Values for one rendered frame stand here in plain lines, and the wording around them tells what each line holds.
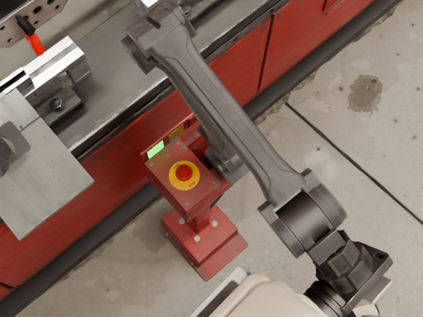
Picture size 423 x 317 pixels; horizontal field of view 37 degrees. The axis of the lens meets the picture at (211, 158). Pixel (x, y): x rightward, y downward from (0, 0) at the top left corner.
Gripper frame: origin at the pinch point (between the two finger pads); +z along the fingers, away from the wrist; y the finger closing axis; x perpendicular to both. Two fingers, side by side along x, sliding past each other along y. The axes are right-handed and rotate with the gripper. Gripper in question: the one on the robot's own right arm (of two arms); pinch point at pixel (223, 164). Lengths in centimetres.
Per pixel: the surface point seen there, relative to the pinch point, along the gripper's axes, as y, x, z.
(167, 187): 3.8, 14.7, -6.8
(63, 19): 83, -2, 93
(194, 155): 6.0, 5.1, -5.8
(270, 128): -1, -35, 75
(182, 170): 4.6, 9.9, -9.4
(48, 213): 13.5, 37.6, -28.4
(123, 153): 18.1, 17.0, 10.3
